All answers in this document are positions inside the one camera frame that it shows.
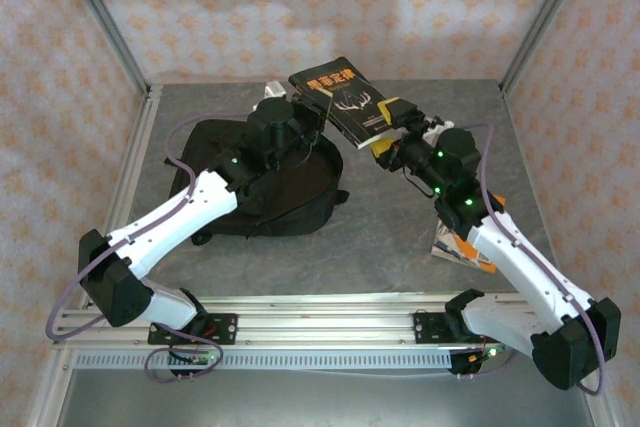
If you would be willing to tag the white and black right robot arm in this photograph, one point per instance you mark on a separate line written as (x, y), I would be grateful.
(525, 267)

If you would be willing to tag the orange book with colourful cover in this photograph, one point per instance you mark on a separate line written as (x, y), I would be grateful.
(460, 252)

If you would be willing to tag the aluminium corner post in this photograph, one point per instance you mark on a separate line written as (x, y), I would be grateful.
(107, 22)
(539, 22)

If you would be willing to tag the aluminium left corner post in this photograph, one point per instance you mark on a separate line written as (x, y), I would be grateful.
(107, 22)

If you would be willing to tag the aluminium left frame leg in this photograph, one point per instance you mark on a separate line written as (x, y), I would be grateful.
(52, 387)

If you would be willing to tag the black book with antler cover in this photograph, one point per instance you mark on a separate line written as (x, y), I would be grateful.
(345, 92)

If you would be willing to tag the aluminium frame leg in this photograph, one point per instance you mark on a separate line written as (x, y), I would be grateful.
(597, 407)
(52, 387)

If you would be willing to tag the black backpack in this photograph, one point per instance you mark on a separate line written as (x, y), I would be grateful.
(300, 197)

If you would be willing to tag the aluminium side rail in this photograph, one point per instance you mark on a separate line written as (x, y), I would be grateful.
(136, 157)

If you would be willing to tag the aluminium right frame leg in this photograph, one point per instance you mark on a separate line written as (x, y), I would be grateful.
(597, 407)

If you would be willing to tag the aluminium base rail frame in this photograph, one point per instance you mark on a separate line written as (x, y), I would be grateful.
(325, 319)

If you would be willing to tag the small left circuit board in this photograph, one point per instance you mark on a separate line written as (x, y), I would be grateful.
(200, 359)

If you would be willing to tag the aluminium right corner post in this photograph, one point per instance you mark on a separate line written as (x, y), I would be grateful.
(539, 22)

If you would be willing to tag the grey metal lower shelf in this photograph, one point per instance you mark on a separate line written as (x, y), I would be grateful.
(325, 397)

